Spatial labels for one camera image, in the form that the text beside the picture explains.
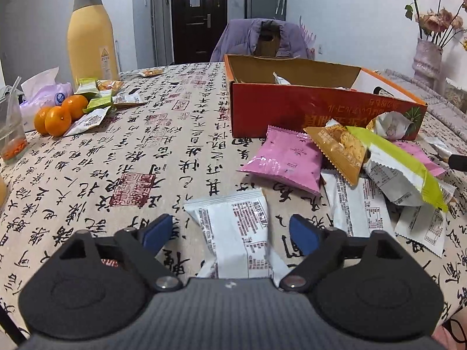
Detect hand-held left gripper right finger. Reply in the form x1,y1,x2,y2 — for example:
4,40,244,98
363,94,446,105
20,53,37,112
279,214,404,293

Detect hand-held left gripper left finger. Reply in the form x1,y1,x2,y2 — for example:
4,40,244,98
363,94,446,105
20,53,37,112
55,214,182,292

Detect silver foil snack packet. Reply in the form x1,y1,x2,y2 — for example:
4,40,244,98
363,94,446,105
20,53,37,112
424,136,455,161

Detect pink snack packet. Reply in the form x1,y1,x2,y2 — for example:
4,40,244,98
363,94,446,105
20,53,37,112
392,139,446,178
237,126,323,195

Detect tan cracker snack packet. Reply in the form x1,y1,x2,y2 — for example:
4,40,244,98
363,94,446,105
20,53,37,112
304,124,367,186

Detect red cardboard box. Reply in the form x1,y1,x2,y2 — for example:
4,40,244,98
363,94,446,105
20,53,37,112
223,54,428,141

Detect clear storage jar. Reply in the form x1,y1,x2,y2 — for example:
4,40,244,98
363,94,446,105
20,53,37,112
443,80,467,112

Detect grey folded quilt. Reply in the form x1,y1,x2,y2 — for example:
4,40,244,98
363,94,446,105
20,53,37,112
376,69,467,119

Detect pink ceramic vase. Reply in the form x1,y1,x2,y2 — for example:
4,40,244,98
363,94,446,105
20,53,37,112
412,38,444,90

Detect small white snack packet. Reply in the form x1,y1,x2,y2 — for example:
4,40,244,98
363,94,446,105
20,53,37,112
64,106,112,137
113,93,144,107

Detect dried pink rose bouquet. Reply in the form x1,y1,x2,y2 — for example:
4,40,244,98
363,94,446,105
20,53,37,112
397,0,467,48

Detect tangerine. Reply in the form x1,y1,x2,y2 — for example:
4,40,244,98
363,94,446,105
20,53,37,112
61,95,89,121
44,106,72,136
34,106,52,135

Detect clear cup with orange berries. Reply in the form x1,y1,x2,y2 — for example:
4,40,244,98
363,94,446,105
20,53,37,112
0,76,28,163

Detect purple tissue pack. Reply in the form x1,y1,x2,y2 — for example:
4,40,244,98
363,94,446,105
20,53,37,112
20,67,74,132

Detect brown chair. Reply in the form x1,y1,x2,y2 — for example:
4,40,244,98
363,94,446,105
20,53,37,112
255,20,283,57

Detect dark entrance door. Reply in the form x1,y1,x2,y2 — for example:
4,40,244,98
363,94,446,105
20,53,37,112
171,0,229,64

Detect yellow thermos bottle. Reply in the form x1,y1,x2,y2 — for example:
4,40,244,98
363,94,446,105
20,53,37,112
67,0,120,83

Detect purple jacket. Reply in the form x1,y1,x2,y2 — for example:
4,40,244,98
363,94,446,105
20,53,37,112
210,18,311,62

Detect white interior door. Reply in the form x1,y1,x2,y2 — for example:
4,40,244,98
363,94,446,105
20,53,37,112
151,0,172,66

